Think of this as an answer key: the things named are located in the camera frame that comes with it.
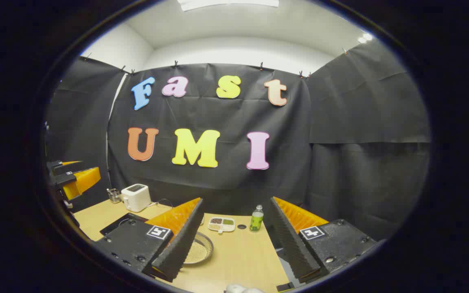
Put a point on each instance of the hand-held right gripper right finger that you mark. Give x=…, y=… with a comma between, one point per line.
x=291, y=244

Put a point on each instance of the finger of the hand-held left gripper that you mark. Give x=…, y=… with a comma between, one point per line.
x=65, y=178
x=55, y=165

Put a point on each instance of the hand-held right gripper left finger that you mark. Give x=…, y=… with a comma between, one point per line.
x=181, y=244

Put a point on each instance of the stainless steel pot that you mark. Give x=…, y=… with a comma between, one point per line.
x=207, y=244

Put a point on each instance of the black induction cooktop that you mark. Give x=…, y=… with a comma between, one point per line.
x=118, y=224

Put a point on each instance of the pile of soybeans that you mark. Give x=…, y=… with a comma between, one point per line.
x=198, y=252

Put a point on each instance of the green tea bottle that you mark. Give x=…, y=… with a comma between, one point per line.
x=256, y=220

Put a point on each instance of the white divided dish with beans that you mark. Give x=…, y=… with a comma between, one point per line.
x=221, y=224

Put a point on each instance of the white toaster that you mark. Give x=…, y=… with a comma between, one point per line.
x=136, y=199

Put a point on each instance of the ceiling light panel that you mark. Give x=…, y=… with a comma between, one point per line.
x=226, y=3

